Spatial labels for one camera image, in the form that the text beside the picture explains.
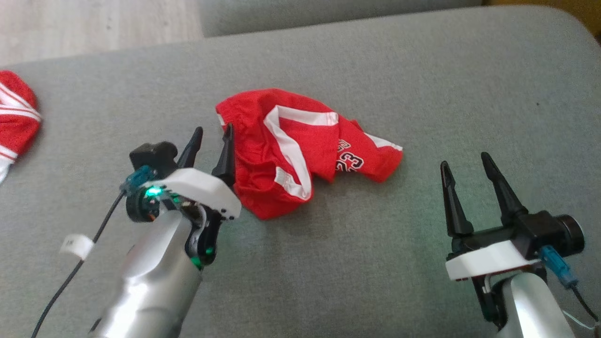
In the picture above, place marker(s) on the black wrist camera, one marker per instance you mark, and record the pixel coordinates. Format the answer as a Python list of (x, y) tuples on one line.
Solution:
[(150, 155), (544, 234)]

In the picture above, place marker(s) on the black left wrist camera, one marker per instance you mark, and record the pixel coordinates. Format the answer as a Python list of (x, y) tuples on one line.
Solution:
[(150, 155)]

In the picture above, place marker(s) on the grey sofa cushion with seam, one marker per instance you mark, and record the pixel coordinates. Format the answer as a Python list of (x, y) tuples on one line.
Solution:
[(328, 14)]

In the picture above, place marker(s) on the red shorts with small number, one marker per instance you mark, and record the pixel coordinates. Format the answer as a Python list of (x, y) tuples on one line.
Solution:
[(263, 155)]

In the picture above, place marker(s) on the red jersey with black number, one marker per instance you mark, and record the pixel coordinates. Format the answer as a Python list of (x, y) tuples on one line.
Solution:
[(16, 126)]

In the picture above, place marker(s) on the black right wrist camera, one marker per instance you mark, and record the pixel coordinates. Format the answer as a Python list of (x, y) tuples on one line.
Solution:
[(544, 234)]

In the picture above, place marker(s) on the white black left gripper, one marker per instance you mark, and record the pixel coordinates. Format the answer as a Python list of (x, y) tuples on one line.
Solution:
[(202, 188)]

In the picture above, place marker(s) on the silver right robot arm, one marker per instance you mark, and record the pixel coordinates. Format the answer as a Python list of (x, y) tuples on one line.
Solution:
[(535, 310)]

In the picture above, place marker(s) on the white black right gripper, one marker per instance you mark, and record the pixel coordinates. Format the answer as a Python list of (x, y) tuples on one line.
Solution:
[(488, 263)]

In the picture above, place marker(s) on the grey sofa seat cushion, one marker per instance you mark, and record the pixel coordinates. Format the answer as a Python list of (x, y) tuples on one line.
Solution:
[(375, 263)]

